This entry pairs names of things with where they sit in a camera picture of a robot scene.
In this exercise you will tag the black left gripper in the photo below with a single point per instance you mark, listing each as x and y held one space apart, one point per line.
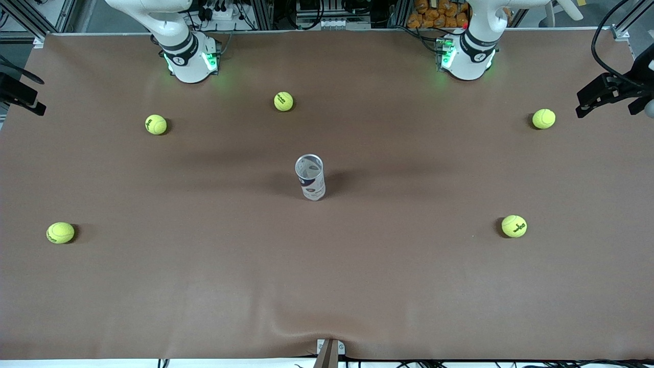
635 83

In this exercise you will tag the white blue tennis ball can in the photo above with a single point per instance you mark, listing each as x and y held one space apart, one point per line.
310 181

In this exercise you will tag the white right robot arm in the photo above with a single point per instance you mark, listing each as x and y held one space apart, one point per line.
189 66

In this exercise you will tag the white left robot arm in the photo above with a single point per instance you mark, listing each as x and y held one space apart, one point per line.
467 61

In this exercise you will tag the yellow Wilson 3 tennis ball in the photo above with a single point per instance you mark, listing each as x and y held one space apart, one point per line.
514 226

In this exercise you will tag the pile of orange bags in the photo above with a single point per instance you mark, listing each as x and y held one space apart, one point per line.
434 15

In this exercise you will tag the white power strip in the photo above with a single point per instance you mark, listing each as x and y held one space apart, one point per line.
222 14

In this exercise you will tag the brown table mat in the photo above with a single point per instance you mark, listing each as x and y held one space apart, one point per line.
409 281

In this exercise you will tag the grey metal mat clamp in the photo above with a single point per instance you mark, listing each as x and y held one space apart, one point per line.
329 355

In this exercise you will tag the aluminium frame corner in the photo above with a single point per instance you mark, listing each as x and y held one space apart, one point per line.
621 31
64 15

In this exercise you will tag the aluminium frame post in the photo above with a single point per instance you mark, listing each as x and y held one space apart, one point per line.
261 13
398 13

